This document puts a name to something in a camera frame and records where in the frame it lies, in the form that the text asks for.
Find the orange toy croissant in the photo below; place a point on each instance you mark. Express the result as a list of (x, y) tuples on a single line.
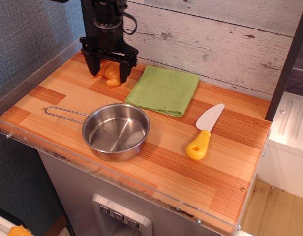
[(110, 71)]

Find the silver dispenser button panel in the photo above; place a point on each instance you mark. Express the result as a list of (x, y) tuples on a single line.
[(119, 216)]

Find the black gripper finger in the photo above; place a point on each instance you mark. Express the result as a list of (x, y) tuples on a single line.
[(93, 62), (125, 69)]

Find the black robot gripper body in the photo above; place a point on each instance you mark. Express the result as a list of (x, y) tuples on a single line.
[(109, 43)]

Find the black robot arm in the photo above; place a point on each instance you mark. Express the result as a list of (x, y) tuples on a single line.
[(109, 11)]

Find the stainless steel saucepan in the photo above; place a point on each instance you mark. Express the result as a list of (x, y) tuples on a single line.
[(115, 132)]

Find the dark vertical post right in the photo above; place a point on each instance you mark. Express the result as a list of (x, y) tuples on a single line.
[(286, 71)]

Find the clear acrylic table guard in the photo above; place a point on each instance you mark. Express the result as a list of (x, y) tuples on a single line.
[(212, 191)]

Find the green cloth napkin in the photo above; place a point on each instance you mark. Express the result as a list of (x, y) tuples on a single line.
[(163, 90)]

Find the white ribbed cabinet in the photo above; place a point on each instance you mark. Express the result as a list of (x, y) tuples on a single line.
[(281, 164)]

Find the grey toy fridge cabinet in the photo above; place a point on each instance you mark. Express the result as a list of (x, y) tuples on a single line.
[(76, 189)]

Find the toy knife yellow handle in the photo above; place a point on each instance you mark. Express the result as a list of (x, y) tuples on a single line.
[(197, 149)]

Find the orange object bottom left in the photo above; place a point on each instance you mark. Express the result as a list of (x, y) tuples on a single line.
[(19, 231)]

